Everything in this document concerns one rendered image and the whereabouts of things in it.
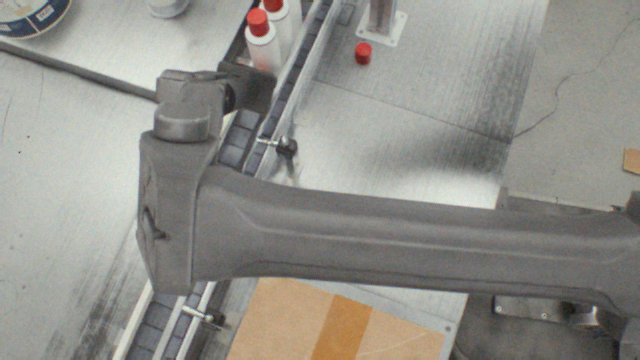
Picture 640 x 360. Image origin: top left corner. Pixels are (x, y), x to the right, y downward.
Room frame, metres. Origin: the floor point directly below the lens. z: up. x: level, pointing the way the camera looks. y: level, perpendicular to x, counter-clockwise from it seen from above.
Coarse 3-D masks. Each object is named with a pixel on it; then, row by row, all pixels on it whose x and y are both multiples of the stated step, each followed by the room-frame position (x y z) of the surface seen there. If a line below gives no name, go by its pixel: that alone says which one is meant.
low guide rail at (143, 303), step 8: (232, 112) 0.47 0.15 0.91; (224, 120) 0.45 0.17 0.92; (232, 120) 0.46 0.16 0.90; (224, 128) 0.44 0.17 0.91; (224, 136) 0.43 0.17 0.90; (144, 288) 0.16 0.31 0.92; (144, 296) 0.15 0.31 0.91; (144, 304) 0.14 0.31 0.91; (136, 312) 0.13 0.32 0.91; (144, 312) 0.13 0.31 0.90; (136, 320) 0.11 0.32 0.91; (128, 328) 0.10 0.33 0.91; (136, 328) 0.10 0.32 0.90; (128, 336) 0.09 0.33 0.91; (120, 344) 0.08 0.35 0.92; (128, 344) 0.08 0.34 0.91; (120, 352) 0.06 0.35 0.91
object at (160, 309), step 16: (304, 0) 0.73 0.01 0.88; (304, 16) 0.69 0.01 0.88; (320, 16) 0.68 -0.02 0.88; (304, 48) 0.61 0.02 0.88; (304, 64) 0.59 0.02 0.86; (288, 80) 0.54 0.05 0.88; (288, 96) 0.51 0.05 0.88; (240, 112) 0.48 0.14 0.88; (272, 112) 0.48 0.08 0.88; (240, 128) 0.45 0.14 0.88; (272, 128) 0.45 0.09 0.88; (224, 144) 0.42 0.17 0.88; (240, 144) 0.42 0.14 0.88; (224, 160) 0.39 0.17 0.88; (256, 160) 0.39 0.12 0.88; (160, 304) 0.14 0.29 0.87; (192, 304) 0.14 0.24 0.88; (144, 320) 0.12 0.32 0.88; (160, 320) 0.11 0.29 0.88; (144, 336) 0.09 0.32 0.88; (160, 336) 0.09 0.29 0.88; (176, 336) 0.09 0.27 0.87; (128, 352) 0.06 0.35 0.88; (144, 352) 0.06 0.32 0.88; (176, 352) 0.06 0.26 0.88
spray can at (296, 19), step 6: (288, 0) 0.62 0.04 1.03; (294, 0) 0.62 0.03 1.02; (294, 6) 0.62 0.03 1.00; (300, 6) 0.64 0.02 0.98; (294, 12) 0.62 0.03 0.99; (300, 12) 0.63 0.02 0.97; (294, 18) 0.62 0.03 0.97; (300, 18) 0.63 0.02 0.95; (294, 24) 0.62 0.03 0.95; (300, 24) 0.63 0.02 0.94; (294, 30) 0.62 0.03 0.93; (294, 36) 0.62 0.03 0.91
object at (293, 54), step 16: (320, 0) 0.66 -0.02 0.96; (304, 32) 0.59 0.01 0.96; (288, 64) 0.53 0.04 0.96; (272, 96) 0.47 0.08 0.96; (256, 128) 0.41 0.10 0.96; (256, 144) 0.39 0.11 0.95; (240, 160) 0.35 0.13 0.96; (176, 304) 0.13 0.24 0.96; (176, 320) 0.10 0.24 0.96; (160, 352) 0.06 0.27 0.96
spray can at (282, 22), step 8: (264, 0) 0.58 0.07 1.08; (272, 0) 0.58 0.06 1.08; (280, 0) 0.58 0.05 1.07; (264, 8) 0.59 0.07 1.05; (272, 8) 0.58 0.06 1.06; (280, 8) 0.58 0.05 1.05; (288, 8) 0.59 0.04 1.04; (272, 16) 0.57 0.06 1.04; (280, 16) 0.57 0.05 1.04; (288, 16) 0.58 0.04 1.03; (280, 24) 0.57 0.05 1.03; (288, 24) 0.58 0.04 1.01; (280, 32) 0.57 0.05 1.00; (288, 32) 0.58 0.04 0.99; (280, 40) 0.57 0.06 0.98; (288, 40) 0.57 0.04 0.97; (280, 48) 0.57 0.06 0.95; (288, 48) 0.57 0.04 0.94
